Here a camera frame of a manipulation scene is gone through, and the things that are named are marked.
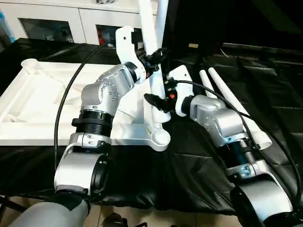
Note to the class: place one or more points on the white plastic table leg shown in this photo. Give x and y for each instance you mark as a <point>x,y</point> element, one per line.
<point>157,82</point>
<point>162,23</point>
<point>227,94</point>
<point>206,80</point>

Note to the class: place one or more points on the white plastic table top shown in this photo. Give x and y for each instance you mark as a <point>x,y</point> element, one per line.
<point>35,99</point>

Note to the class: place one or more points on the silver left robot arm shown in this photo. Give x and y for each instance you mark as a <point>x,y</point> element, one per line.
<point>106,89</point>

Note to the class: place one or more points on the small tan label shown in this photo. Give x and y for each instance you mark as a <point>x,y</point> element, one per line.
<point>193,45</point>

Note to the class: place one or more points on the black plastic mat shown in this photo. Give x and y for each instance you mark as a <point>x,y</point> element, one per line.
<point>177,170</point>

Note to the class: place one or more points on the clear bag of dark parts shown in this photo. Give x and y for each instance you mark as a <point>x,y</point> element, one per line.
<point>104,2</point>

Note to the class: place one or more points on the white cabinet with glass doors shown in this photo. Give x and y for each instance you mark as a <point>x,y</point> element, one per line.
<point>59,14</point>

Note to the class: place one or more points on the dark brown rounded object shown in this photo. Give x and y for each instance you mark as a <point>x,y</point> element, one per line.
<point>113,221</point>

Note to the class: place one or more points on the black metal stand frame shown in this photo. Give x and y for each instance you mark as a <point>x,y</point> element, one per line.
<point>10,204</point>

